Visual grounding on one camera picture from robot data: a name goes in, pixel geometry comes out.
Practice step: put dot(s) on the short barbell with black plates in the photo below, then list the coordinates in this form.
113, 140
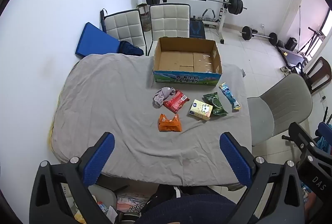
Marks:
246, 33

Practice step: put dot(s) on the treadmill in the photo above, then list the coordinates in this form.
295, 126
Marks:
293, 56

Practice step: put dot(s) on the cardboard box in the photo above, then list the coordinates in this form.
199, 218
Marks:
181, 58

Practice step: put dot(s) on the grey stool seat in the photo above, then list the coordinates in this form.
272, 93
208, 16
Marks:
103, 195

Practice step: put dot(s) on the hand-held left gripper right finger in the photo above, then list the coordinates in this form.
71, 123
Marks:
236, 159

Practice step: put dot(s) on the grey tablecloth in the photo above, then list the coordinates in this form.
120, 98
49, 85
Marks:
116, 110

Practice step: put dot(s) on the light blue cloth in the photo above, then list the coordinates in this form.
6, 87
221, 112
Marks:
323, 145

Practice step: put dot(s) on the pink patterned cloth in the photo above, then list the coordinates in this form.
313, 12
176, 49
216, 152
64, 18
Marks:
132, 205

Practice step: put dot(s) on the red snack packet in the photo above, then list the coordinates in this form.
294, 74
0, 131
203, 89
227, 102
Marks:
175, 102

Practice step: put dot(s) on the grey sock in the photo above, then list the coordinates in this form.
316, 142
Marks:
162, 97

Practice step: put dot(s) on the black exercise stand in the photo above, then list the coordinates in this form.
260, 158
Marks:
311, 40

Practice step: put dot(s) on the dark blue bag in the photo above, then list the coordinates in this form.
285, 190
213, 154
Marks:
129, 49

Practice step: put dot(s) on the yellow tissue pack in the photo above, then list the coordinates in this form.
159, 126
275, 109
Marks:
199, 110

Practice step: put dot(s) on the white quilted chair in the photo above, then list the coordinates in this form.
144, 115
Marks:
168, 21
124, 27

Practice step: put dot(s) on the orange snack packet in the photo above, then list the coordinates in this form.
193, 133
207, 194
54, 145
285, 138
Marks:
170, 125

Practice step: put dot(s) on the black blue folded frame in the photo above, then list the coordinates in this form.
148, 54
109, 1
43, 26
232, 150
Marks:
103, 19

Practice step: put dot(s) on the grey shell chair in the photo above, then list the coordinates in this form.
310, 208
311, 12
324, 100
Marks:
285, 99

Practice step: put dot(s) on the light blue sachet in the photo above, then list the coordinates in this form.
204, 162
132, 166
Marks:
229, 96

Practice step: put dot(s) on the grey exercise machine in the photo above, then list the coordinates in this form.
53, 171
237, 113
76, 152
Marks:
207, 15

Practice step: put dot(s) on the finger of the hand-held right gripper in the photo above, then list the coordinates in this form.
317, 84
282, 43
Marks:
307, 138
326, 130

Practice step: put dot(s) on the clear water jug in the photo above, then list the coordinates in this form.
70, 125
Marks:
146, 21

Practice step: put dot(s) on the pair of light shoes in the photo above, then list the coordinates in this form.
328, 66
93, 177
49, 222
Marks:
285, 70

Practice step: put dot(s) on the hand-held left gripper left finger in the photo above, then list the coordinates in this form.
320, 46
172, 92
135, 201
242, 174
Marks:
99, 159

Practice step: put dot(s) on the black speaker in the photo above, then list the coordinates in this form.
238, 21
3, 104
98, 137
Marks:
291, 43

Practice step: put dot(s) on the white barbell rack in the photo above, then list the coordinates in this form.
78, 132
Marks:
221, 21

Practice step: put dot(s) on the green snack packet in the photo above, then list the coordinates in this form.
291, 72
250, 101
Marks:
215, 100

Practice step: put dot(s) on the dark wooden chair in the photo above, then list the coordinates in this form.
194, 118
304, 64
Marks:
321, 65

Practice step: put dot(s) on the person's dark blue clothing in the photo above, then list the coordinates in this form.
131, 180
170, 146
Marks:
181, 209

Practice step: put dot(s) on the blue foam mat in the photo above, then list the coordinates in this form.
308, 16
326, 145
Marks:
96, 42

